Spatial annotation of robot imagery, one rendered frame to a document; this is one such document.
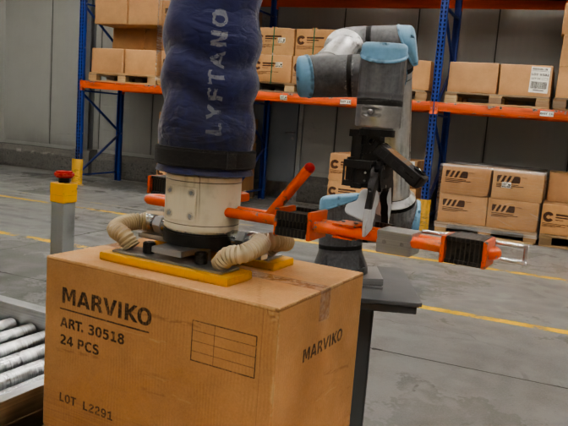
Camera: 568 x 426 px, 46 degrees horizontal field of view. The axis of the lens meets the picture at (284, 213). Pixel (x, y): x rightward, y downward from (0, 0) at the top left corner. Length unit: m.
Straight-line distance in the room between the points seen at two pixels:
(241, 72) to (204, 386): 0.65
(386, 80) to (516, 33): 8.64
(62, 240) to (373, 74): 1.50
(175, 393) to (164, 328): 0.13
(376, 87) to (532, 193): 7.21
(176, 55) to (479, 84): 7.29
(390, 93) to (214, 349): 0.60
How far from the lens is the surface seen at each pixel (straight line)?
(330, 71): 1.44
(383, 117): 1.31
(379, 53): 1.31
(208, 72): 1.42
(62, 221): 2.49
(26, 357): 2.14
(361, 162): 1.32
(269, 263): 1.51
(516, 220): 8.50
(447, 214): 8.59
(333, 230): 1.34
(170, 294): 1.37
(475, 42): 9.96
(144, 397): 1.48
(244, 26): 1.45
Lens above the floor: 1.29
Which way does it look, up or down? 8 degrees down
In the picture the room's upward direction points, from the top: 4 degrees clockwise
